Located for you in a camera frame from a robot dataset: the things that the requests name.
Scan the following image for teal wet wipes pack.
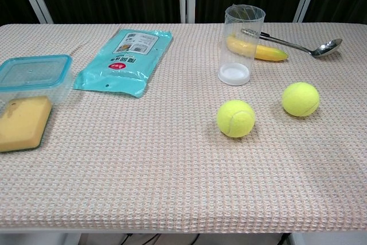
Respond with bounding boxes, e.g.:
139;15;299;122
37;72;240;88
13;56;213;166
73;29;174;100

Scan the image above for beige waffle weave tablecloth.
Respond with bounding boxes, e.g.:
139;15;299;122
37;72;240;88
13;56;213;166
0;22;367;230

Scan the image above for clear plastic cup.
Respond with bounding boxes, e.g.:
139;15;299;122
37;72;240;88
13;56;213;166
217;4;266;86

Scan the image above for yellow tennis ball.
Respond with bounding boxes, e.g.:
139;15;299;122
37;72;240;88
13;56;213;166
281;81;321;118
216;99;256;138

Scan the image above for yellow sponge with green base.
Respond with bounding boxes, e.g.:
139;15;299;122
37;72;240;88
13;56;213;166
0;96;53;153

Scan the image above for clear box with teal lid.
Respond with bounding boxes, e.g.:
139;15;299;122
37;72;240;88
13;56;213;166
0;54;73;109

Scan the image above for stainless steel ladle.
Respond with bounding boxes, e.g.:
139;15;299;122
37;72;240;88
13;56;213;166
241;28;343;57

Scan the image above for yellow banana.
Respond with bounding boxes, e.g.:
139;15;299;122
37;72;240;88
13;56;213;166
226;35;288;63

